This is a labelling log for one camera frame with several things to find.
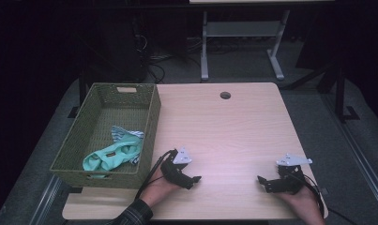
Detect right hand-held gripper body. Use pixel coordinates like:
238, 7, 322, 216
276, 152, 313, 194

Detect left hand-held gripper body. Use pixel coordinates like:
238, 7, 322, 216
160, 147, 193, 187

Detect mint green striped garment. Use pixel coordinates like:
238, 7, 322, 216
82, 125, 145, 180

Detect green woven basket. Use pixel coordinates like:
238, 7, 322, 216
49, 82, 162, 189

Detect person's left hand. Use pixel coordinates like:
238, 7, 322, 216
139, 168, 182, 208

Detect person's right hand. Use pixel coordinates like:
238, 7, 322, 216
279, 186, 327, 225

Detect black metal stand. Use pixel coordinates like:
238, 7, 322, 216
67, 69, 88, 119
314, 60, 361, 124

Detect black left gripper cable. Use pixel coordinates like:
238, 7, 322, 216
134, 149, 175, 201

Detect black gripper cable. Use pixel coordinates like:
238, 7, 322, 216
301, 172, 360, 225
134, 149, 175, 201

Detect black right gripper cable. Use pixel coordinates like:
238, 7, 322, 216
301, 172, 360, 225

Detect metal floor rail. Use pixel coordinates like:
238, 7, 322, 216
321, 93, 378, 218
29, 173, 63, 225

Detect black floor cables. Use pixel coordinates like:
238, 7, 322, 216
131, 31, 206, 84

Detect white metal table frame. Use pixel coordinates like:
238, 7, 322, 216
189, 0, 335, 82

